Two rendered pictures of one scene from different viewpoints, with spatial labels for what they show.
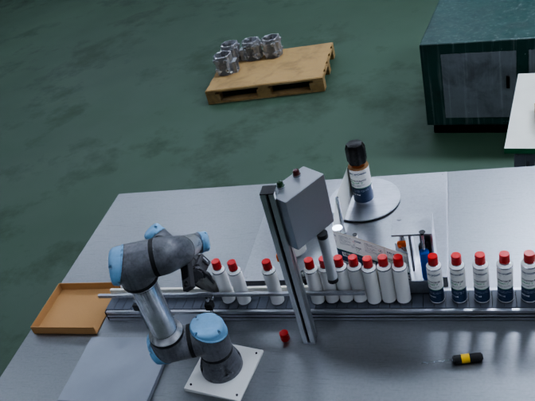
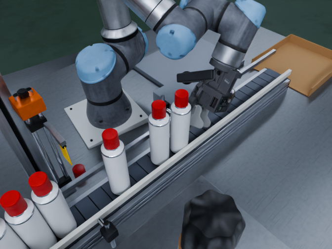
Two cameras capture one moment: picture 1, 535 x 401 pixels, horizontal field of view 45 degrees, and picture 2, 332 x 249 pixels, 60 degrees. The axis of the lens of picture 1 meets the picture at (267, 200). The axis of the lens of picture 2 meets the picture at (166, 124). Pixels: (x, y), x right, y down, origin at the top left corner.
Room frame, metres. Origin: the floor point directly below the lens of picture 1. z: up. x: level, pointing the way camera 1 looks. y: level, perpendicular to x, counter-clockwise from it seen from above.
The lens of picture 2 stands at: (2.08, -0.24, 1.52)
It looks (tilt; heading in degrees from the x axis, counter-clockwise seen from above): 46 degrees down; 115
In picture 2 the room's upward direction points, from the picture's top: straight up
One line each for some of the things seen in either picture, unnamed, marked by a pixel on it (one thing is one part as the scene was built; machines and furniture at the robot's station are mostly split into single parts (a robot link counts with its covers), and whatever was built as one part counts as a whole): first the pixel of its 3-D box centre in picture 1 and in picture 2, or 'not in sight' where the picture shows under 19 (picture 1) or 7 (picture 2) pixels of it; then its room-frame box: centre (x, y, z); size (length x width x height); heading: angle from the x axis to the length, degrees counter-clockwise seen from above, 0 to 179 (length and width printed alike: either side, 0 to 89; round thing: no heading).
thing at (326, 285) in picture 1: (327, 278); (29, 225); (1.74, -0.13, 0.98); 0.05 x 0.05 x 0.20
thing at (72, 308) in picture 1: (76, 307); (298, 62); (2.14, 0.90, 0.85); 0.30 x 0.26 x 0.04; 68
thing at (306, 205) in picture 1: (299, 207); not in sight; (1.66, -0.09, 1.38); 0.17 x 0.10 x 0.19; 123
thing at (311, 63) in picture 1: (269, 64); not in sight; (5.70, -0.37, 0.16); 1.15 x 0.80 x 0.32; 66
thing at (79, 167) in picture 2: (284, 335); (79, 171); (1.66, 0.08, 0.85); 0.03 x 0.03 x 0.03
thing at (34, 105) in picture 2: not in sight; (57, 159); (1.73, -0.01, 1.05); 0.10 x 0.04 x 0.33; 158
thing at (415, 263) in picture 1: (415, 254); not in sight; (1.70, -0.45, 1.01); 0.14 x 0.13 x 0.26; 68
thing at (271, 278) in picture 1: (271, 281); (115, 163); (1.81, 0.07, 0.98); 0.05 x 0.05 x 0.20
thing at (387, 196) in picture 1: (364, 199); not in sight; (2.27, -0.41, 0.89); 0.31 x 0.31 x 0.01
